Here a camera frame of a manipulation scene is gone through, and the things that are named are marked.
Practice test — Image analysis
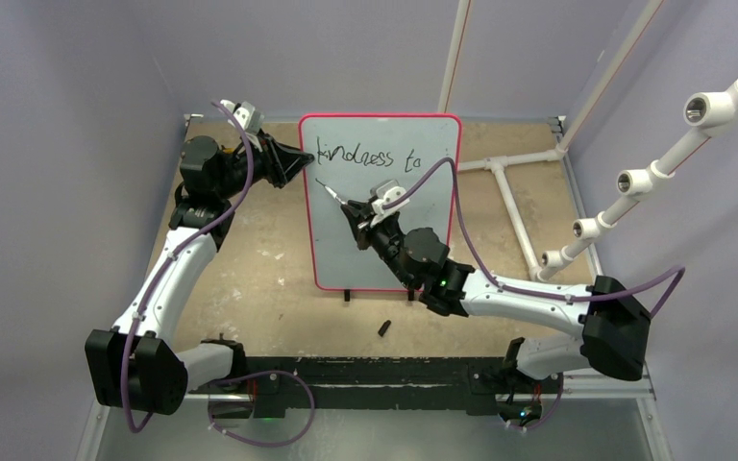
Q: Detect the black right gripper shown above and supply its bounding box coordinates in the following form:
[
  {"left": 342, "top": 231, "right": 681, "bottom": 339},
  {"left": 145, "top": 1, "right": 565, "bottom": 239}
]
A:
[{"left": 344, "top": 200, "right": 416, "bottom": 289}]

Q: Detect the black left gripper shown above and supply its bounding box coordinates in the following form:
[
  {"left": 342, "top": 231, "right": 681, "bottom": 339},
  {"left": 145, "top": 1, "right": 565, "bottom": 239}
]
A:
[{"left": 216, "top": 129, "right": 313, "bottom": 201}]

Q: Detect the white whiteboard marker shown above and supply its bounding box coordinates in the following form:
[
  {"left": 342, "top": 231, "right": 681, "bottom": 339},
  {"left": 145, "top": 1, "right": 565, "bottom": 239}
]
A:
[{"left": 316, "top": 180, "right": 348, "bottom": 206}]

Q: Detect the black marker cap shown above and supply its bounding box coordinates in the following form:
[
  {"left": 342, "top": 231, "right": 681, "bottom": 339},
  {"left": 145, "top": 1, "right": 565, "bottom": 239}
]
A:
[{"left": 378, "top": 320, "right": 392, "bottom": 337}]

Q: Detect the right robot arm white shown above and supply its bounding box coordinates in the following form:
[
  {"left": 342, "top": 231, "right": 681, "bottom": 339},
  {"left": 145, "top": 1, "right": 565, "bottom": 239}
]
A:
[{"left": 340, "top": 200, "right": 652, "bottom": 391}]

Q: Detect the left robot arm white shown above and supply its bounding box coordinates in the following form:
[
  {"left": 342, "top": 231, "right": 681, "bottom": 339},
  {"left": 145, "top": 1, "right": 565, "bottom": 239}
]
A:
[{"left": 85, "top": 132, "right": 314, "bottom": 415}]

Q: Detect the pink framed whiteboard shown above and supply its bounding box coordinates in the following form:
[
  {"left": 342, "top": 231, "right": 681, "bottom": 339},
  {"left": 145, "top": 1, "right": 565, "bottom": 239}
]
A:
[{"left": 298, "top": 113, "right": 462, "bottom": 292}]

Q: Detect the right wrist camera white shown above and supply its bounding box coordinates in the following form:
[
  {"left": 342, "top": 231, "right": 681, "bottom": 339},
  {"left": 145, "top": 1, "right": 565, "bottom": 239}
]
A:
[{"left": 368, "top": 180, "right": 410, "bottom": 228}]

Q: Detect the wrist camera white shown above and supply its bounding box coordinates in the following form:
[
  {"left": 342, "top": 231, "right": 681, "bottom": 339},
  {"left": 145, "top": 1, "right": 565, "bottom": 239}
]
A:
[
  {"left": 368, "top": 180, "right": 410, "bottom": 228},
  {"left": 222, "top": 100, "right": 265, "bottom": 143}
]

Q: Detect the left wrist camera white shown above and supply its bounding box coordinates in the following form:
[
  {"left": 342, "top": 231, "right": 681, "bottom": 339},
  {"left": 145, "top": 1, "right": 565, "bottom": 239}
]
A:
[{"left": 222, "top": 100, "right": 265, "bottom": 143}]

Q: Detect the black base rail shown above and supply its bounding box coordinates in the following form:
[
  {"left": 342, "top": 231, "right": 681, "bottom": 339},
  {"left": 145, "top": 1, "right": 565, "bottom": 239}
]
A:
[{"left": 194, "top": 341, "right": 563, "bottom": 419}]

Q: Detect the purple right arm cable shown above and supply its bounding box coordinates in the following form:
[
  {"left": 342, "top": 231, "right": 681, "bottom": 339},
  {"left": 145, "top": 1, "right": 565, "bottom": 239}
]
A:
[{"left": 381, "top": 157, "right": 687, "bottom": 320}]

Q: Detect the white PVC pipe frame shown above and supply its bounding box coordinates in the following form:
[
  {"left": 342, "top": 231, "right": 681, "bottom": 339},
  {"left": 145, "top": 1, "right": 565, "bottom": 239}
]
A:
[{"left": 456, "top": 1, "right": 738, "bottom": 282}]

